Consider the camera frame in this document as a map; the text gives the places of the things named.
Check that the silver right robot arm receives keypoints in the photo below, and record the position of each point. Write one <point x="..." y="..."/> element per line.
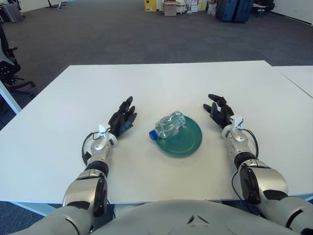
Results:
<point x="271" y="181"/>

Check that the background desk legs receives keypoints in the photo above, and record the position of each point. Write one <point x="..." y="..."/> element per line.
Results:
<point x="55" y="3"/>

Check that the clear bottle with blue cap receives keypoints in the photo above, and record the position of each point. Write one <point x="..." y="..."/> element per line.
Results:
<point x="168" y="124"/>

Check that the black and blue suitcase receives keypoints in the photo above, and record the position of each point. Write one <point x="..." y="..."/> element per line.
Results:
<point x="225" y="11"/>

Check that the stack of white boxes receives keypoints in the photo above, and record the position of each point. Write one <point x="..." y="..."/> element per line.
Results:
<point x="195" y="5"/>

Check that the brown cardboard box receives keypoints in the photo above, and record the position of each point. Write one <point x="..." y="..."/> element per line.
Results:
<point x="170" y="9"/>

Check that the background desk with chair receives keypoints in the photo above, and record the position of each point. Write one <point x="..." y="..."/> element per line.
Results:
<point x="262" y="7"/>

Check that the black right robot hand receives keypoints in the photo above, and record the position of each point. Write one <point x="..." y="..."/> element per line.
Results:
<point x="223" y="115"/>

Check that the black office chair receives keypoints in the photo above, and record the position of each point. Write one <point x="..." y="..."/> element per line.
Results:
<point x="7" y="71"/>

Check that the white side desk frame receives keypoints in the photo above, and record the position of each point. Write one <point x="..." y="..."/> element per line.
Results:
<point x="9" y="98"/>

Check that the yellow box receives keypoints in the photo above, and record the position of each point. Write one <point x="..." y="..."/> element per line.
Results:
<point x="149" y="5"/>

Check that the green round plate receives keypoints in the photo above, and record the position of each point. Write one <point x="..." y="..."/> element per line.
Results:
<point x="185" y="144"/>

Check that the grey metal cabinet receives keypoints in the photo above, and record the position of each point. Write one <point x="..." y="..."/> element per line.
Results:
<point x="12" y="12"/>

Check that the grey robot torso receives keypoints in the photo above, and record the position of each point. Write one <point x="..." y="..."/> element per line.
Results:
<point x="171" y="218"/>

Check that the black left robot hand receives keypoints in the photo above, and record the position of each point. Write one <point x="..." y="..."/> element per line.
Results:
<point x="121" y="120"/>

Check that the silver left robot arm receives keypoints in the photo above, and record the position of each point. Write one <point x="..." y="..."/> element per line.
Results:
<point x="80" y="188"/>

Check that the white plastic bag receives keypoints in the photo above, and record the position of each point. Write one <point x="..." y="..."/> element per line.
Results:
<point x="211" y="9"/>

